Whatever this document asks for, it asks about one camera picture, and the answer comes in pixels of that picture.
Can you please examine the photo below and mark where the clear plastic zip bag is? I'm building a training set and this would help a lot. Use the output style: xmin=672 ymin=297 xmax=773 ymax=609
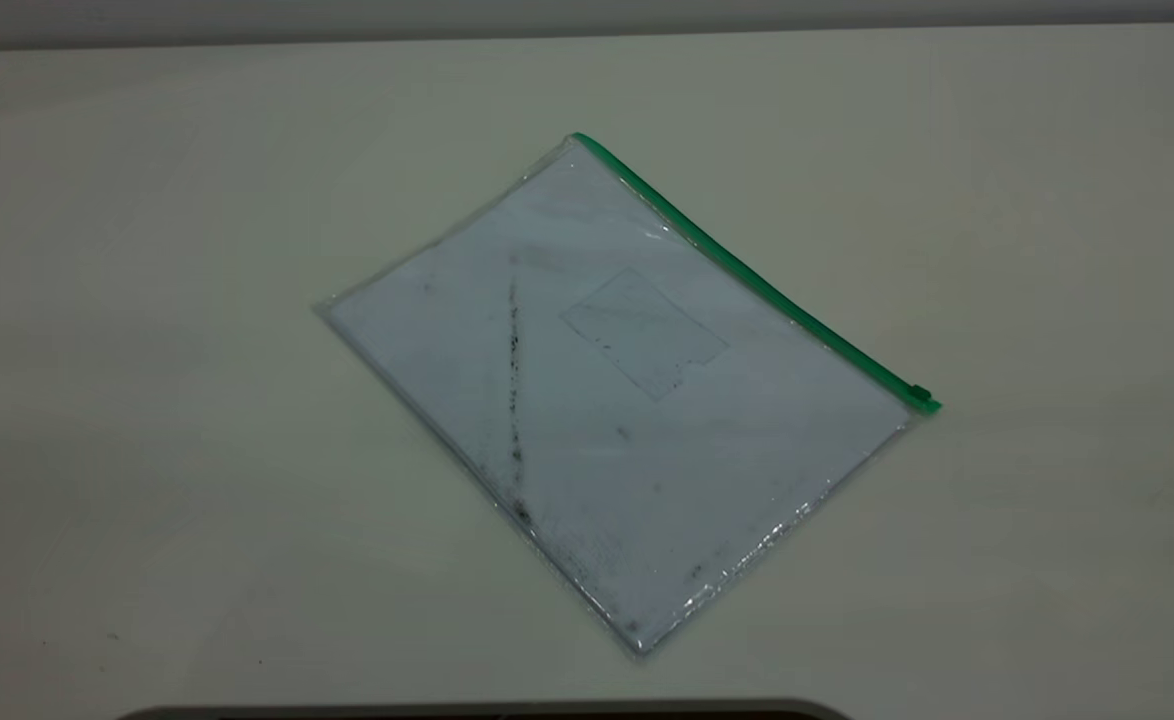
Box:
xmin=314 ymin=131 xmax=944 ymax=658

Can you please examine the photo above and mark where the dark grey rounded base rim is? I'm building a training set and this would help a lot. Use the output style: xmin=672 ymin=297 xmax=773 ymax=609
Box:
xmin=115 ymin=697 xmax=854 ymax=720

